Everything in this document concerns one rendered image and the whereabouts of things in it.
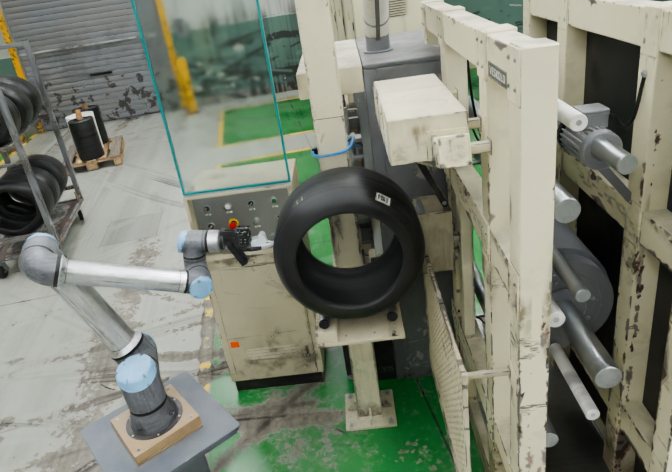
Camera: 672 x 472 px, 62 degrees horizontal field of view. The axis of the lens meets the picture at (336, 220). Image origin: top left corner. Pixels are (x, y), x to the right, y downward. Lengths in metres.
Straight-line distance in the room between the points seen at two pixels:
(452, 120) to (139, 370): 1.49
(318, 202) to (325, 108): 0.46
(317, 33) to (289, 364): 1.90
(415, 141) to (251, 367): 2.02
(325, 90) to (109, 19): 9.33
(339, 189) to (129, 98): 9.74
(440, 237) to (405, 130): 0.88
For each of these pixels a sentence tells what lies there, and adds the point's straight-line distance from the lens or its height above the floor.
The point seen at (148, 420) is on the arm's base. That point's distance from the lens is 2.45.
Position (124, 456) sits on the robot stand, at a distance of 2.53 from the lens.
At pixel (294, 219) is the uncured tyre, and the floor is 1.39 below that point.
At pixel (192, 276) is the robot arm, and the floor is 1.23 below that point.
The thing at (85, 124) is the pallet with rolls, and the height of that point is 0.64.
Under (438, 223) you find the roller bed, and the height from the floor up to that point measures 1.15.
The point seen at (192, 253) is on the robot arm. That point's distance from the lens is 2.30.
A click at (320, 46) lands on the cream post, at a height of 1.94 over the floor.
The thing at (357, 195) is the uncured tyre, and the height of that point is 1.45.
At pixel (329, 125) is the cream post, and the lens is 2.37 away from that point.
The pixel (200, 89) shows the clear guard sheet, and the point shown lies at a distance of 2.75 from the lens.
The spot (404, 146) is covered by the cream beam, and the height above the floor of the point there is 1.70.
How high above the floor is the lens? 2.25
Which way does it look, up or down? 25 degrees down
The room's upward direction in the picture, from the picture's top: 8 degrees counter-clockwise
